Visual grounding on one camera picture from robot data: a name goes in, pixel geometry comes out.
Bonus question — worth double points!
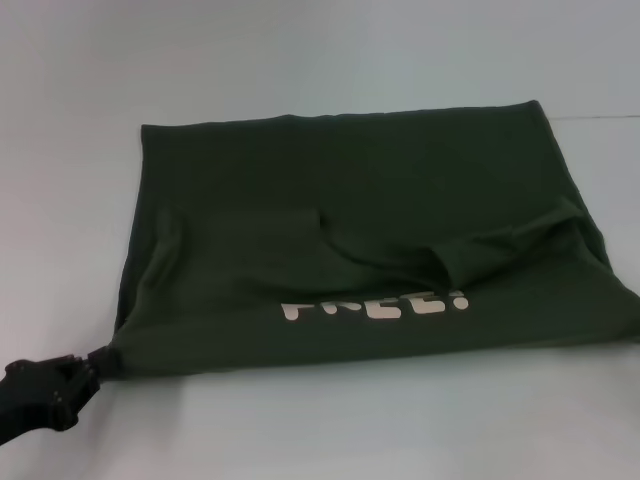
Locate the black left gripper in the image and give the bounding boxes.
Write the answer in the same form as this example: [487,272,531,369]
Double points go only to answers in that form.
[0,347,124,442]

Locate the dark green shirt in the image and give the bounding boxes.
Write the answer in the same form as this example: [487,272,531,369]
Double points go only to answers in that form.
[113,99,640,385]

